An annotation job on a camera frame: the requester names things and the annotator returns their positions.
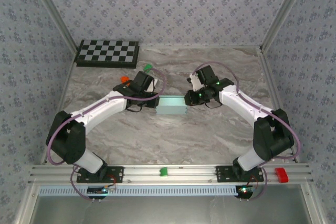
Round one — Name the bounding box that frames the light blue paper box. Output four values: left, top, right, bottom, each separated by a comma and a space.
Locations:
154, 95, 187, 116

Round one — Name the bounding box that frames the black grey checkerboard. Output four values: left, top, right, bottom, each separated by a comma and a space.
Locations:
76, 39, 140, 69

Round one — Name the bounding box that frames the left circuit board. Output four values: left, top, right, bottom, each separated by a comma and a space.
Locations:
87, 186, 117, 196

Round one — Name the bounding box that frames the circuit board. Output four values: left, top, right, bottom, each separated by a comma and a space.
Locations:
87, 186, 117, 196
236, 185, 257, 198

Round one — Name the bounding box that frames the right circuit board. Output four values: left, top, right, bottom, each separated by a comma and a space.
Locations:
236, 185, 257, 198

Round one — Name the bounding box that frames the red block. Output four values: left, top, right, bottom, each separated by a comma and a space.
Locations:
274, 167, 289, 183

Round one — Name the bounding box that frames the grey metal panel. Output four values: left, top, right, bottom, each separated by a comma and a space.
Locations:
34, 195, 312, 224

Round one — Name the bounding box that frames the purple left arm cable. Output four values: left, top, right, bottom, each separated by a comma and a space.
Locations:
46, 67, 167, 204

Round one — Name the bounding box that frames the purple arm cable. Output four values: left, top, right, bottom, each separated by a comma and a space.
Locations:
46, 67, 167, 204
191, 61, 301, 202

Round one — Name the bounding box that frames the aluminium side rail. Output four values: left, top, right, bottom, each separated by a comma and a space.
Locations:
258, 47, 300, 164
40, 48, 78, 164

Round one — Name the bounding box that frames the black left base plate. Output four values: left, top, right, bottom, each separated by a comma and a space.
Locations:
76, 165, 124, 184

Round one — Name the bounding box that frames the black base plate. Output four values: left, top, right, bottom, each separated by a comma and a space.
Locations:
76, 165, 124, 184
215, 165, 264, 183

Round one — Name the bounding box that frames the aluminium frame post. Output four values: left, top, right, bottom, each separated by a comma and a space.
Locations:
259, 0, 313, 51
26, 0, 79, 51

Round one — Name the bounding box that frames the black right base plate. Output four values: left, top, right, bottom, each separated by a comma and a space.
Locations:
215, 165, 264, 183

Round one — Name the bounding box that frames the long aluminium rail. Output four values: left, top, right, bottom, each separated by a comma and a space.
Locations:
27, 163, 314, 185

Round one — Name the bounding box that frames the slotted grey cable duct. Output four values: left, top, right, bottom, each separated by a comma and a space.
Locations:
38, 185, 238, 196

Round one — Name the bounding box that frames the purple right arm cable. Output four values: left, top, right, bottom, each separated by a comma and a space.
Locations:
191, 61, 301, 202

